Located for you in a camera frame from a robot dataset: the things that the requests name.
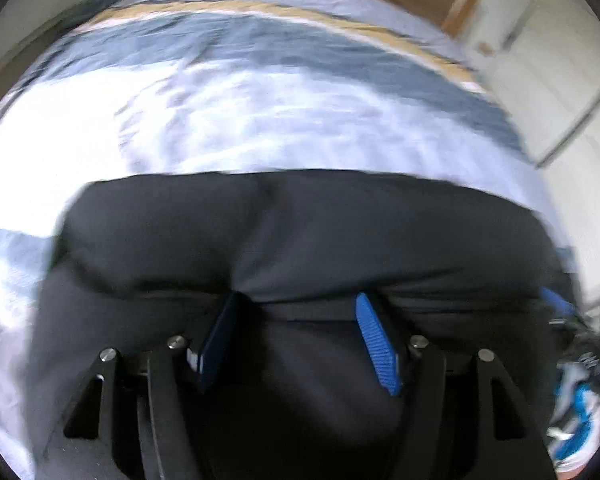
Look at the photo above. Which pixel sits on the light blue striped bedspread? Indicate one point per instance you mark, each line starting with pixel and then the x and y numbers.
pixel 260 95

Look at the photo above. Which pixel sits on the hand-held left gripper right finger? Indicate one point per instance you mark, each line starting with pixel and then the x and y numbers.
pixel 377 345

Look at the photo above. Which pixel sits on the black pants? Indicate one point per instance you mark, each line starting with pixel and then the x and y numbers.
pixel 305 240

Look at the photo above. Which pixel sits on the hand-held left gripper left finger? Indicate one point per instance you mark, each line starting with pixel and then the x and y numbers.
pixel 221 340

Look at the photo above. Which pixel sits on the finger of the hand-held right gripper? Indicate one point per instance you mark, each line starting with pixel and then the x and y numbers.
pixel 557 302

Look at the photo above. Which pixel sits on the wall socket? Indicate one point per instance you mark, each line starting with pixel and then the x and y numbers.
pixel 485 49

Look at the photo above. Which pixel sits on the teal cloth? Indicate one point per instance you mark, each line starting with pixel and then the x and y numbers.
pixel 102 0

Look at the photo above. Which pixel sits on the white wardrobe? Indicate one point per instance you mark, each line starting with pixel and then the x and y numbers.
pixel 575 100

